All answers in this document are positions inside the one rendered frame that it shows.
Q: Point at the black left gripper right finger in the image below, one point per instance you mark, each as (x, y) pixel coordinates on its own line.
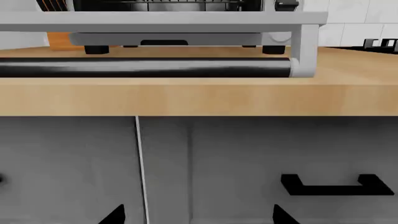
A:
(282, 217)

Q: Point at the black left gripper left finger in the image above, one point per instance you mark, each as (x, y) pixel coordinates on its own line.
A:
(115, 215)

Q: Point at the grey toaster oven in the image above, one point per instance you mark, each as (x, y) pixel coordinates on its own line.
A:
(174, 37)

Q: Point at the grey toaster oven door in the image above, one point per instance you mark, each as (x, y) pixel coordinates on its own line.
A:
(186, 22)

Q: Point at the grey cabinet drawer front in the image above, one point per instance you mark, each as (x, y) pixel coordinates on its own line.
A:
(267, 168)

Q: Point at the grey cabinet door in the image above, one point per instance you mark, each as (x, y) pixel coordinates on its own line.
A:
(68, 168)

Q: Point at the wooden knife block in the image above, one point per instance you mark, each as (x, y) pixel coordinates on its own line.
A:
(59, 40)

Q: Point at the black stove grate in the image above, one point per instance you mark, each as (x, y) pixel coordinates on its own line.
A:
(381, 44)

